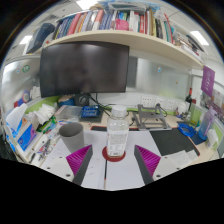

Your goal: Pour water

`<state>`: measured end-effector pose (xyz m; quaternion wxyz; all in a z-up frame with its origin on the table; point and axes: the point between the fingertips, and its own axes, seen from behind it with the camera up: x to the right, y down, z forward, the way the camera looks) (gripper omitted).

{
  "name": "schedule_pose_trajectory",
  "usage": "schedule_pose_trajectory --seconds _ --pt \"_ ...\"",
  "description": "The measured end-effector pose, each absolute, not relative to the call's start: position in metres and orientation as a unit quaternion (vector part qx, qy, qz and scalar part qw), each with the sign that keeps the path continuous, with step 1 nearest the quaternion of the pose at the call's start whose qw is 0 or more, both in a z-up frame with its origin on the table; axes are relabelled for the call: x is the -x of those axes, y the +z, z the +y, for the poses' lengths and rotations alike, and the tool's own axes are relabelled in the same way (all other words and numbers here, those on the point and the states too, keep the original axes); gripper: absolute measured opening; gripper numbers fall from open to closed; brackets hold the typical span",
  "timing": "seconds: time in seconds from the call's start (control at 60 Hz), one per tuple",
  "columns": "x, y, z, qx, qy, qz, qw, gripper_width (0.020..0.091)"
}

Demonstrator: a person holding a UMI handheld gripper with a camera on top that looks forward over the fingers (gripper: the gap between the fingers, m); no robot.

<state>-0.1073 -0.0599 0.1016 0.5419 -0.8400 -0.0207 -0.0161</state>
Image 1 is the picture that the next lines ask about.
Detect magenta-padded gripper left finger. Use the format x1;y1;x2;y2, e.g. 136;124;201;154
42;144;95;187

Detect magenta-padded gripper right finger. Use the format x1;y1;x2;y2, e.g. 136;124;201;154
133;144;183;186

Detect clear plastic water bottle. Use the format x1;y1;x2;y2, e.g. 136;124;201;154
105;104;130;158

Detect handwritten white paper sheet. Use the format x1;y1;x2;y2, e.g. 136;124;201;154
39;129;108;190

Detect grey ribbed cup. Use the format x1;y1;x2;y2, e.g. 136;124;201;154
58;121;85;154

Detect blank white paper sheet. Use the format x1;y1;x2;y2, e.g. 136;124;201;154
104;129;162;192

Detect black desk mat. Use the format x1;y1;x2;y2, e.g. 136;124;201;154
149;127;201;157

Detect white booklet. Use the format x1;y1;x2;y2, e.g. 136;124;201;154
165;149;200;168

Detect flat round red coaster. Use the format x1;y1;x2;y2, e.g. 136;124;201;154
101;145;127;163

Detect grey metal laptop stand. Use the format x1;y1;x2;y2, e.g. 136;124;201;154
132;103;173;131

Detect clear plastic box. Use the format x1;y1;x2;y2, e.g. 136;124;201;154
54;105;84;123

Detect small blue electronics box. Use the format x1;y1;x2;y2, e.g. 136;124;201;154
80;105;102;120

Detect blue tissue box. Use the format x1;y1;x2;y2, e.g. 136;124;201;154
5;103;38;153

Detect stack of white napkins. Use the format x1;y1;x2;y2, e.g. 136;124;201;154
33;103;57;126

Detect blue round container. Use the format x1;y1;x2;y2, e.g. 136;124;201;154
58;94;76;108

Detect white tissue pack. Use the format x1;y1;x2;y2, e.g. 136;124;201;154
205;128;220;150

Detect translucent purple drink bottle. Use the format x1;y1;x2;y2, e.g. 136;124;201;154
197;106;217;141

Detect dark wine bottle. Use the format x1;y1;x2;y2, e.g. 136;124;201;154
184;87;194;105

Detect colourful partition poster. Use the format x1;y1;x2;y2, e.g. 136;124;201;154
213;88;224;118

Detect black computer monitor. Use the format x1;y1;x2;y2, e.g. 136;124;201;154
39;41;130;108

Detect purple hanging banner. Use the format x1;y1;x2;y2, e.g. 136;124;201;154
200;65;216;98

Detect coiled blue cable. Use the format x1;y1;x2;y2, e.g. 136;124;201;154
177;122;198;139

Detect white wall socket row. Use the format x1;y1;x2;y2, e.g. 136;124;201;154
139;95;178;111

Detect black cable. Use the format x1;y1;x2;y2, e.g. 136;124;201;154
88;93;113;116

